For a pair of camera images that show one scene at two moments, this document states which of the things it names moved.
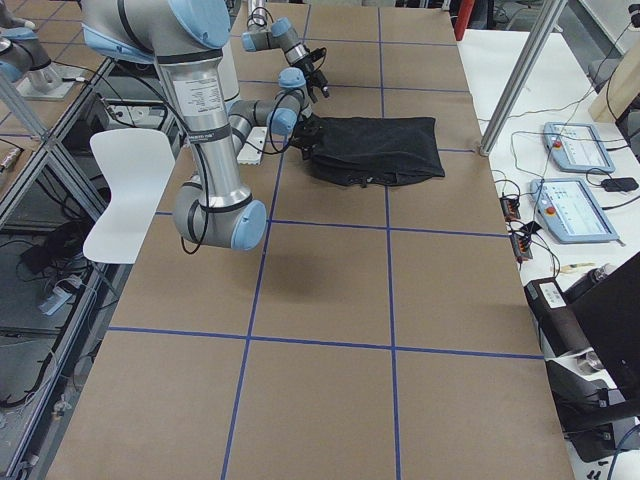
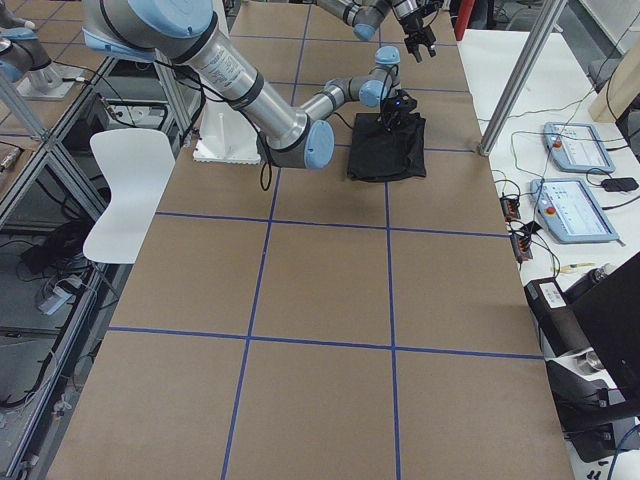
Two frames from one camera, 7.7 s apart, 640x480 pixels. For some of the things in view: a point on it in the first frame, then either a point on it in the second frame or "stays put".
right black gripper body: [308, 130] -> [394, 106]
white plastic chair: [136, 165] stays put
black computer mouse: [622, 184] stays put
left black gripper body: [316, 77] -> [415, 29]
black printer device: [590, 338] stays put
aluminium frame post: [547, 20] stays put
